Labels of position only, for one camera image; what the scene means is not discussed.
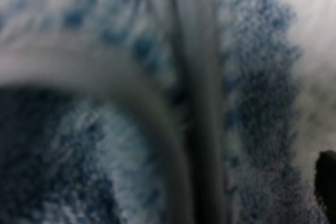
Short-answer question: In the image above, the blue white striped towel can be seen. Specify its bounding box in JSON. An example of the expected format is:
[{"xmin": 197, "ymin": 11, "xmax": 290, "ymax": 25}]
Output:
[{"xmin": 1, "ymin": 0, "xmax": 335, "ymax": 223}]

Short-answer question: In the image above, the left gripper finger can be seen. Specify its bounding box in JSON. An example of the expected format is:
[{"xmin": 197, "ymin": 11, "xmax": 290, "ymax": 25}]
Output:
[{"xmin": 314, "ymin": 150, "xmax": 335, "ymax": 223}]

